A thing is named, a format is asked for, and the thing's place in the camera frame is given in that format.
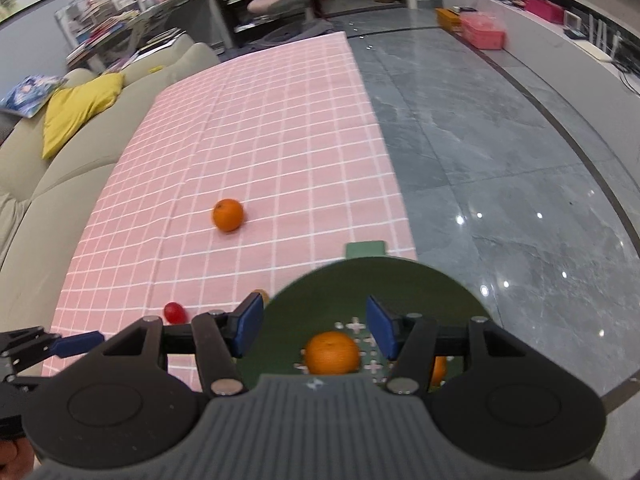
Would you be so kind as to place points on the person's left hand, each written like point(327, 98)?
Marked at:
point(12, 460)

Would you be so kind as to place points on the pink storage box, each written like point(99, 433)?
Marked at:
point(482, 31)

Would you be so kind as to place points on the red cherry tomato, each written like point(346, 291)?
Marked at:
point(175, 312)

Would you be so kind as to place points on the pink checked tablecloth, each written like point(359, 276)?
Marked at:
point(250, 135)

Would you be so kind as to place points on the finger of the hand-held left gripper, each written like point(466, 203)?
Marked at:
point(75, 344)

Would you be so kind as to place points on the beige sofa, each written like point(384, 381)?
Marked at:
point(60, 180)

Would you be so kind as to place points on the small white device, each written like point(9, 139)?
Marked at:
point(575, 22)

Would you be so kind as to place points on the magenta box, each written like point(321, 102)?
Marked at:
point(542, 9)

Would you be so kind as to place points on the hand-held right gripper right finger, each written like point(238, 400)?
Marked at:
point(381, 330)

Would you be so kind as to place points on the green plastic colander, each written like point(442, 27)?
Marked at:
point(325, 290)

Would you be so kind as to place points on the pink office chair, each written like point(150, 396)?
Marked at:
point(282, 0)

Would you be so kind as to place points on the cluttered white desk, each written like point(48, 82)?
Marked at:
point(125, 25)

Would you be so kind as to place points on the yellow cushion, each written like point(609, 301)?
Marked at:
point(75, 105)

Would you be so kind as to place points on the yellow box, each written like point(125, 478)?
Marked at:
point(448, 20)

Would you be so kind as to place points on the orange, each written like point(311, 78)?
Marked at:
point(332, 353)
point(438, 371)
point(228, 215)

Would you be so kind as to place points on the white router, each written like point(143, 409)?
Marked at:
point(602, 40)

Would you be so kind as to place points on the white tv bench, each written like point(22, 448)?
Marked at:
point(550, 45)

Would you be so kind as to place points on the brown longan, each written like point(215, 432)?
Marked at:
point(261, 295)

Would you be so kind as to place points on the blue patterned cushion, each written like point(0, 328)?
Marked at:
point(30, 92)

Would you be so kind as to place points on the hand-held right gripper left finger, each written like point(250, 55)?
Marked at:
point(249, 330)

